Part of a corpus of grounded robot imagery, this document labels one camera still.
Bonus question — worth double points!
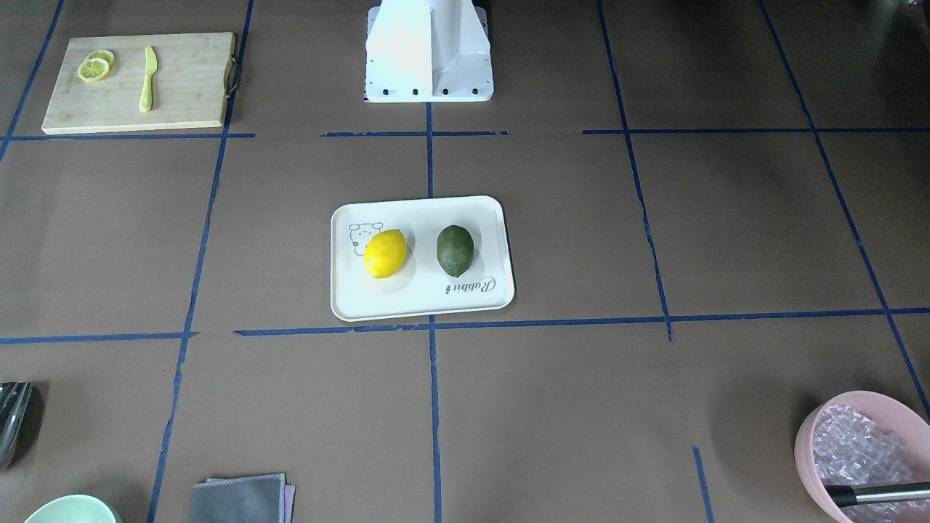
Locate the green lemon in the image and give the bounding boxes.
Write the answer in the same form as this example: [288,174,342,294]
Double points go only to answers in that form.
[436,224,474,278]

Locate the yellow lemon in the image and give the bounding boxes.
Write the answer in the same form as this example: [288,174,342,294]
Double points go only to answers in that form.
[363,229,408,279]

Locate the cream rabbit tray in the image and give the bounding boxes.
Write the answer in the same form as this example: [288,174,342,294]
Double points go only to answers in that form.
[330,195,516,322]

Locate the grey folded cloth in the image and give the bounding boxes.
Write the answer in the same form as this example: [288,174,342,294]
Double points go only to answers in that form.
[189,473,296,522]

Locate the wooden cutting board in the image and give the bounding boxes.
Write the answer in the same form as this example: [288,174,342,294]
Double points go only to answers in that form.
[42,32,236,135]

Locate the lemon slices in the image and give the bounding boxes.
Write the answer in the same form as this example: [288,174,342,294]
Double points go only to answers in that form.
[77,49,116,83]

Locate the clear ice cubes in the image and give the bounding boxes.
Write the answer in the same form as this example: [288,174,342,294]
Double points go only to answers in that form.
[812,404,930,516]

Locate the pink bowl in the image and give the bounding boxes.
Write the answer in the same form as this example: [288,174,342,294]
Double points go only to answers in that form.
[794,391,930,523]

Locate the mint green bowl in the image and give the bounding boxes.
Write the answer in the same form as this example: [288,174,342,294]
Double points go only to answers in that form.
[25,494,123,523]

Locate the steel scoop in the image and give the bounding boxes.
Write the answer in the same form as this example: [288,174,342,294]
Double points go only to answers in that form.
[1,381,34,471]

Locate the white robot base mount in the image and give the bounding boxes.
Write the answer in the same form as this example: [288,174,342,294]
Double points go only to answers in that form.
[363,1,494,103]

